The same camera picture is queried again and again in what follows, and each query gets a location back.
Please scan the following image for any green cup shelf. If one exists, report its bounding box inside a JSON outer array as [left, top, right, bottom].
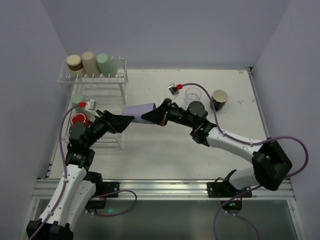
[[71, 93, 87, 114], [96, 53, 118, 78]]

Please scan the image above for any white wire dish rack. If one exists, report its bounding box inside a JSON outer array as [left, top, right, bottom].
[[56, 55, 129, 151]]

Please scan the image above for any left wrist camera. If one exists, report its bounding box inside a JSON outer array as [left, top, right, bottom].
[[84, 99, 100, 118]]

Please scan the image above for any beige cup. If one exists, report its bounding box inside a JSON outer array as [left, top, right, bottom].
[[81, 51, 101, 78]]

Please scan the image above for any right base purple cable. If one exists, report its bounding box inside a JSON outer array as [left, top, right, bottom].
[[212, 184, 263, 240]]

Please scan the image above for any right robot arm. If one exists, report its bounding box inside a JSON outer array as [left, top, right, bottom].
[[141, 98, 293, 195]]

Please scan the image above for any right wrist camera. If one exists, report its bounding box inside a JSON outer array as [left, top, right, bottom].
[[167, 83, 183, 102]]

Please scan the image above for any lavender cup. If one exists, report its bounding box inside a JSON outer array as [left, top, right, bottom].
[[122, 103, 156, 125]]

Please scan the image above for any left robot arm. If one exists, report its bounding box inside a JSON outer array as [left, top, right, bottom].
[[26, 110, 134, 240]]

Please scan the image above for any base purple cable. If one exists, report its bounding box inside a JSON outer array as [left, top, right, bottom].
[[212, 184, 263, 240], [84, 189, 138, 217]]

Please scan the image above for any brown and cream cup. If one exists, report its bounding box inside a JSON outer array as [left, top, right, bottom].
[[66, 54, 86, 78]]

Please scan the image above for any clear faceted glass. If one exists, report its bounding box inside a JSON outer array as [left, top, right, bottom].
[[184, 87, 202, 107]]

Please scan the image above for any red cup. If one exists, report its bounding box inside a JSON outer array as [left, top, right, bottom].
[[70, 113, 90, 127]]

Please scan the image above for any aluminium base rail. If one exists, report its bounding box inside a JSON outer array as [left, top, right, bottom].
[[31, 179, 295, 201]]

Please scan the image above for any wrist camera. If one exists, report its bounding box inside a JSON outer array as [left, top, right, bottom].
[[84, 99, 100, 118], [167, 83, 183, 102]]

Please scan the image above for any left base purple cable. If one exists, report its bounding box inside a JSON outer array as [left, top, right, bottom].
[[84, 189, 138, 217]]

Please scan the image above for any black mug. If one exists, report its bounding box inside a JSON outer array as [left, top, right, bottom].
[[211, 89, 228, 112]]

